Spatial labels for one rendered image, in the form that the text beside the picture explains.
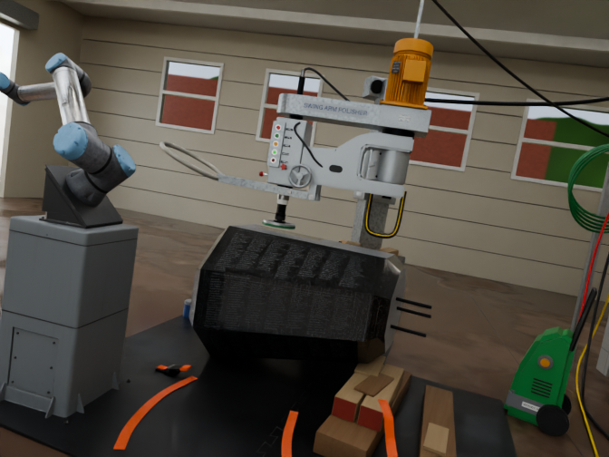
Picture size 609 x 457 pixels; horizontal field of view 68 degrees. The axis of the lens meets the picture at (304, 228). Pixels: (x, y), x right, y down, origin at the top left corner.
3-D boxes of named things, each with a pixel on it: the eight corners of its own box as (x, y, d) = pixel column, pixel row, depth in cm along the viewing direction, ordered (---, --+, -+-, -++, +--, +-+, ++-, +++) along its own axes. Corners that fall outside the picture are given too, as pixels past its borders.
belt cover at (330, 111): (423, 143, 291) (429, 117, 289) (427, 139, 266) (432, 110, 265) (280, 122, 308) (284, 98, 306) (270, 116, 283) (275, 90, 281)
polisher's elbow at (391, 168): (372, 180, 294) (377, 150, 292) (401, 185, 294) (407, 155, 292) (375, 180, 275) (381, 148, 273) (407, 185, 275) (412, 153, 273)
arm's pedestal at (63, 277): (66, 430, 194) (89, 235, 186) (-29, 400, 204) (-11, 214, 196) (133, 384, 243) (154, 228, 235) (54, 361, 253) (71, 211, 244)
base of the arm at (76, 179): (82, 208, 205) (99, 195, 203) (58, 172, 204) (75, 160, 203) (104, 206, 223) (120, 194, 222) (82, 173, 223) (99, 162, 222)
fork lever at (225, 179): (320, 201, 303) (322, 194, 303) (315, 201, 284) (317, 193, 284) (224, 181, 315) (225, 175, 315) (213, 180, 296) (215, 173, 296)
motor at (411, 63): (423, 117, 291) (436, 53, 287) (427, 108, 261) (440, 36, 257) (380, 111, 296) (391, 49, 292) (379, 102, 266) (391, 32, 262)
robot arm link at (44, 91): (105, 83, 245) (26, 92, 274) (87, 68, 234) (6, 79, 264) (97, 102, 241) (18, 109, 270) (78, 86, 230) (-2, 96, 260)
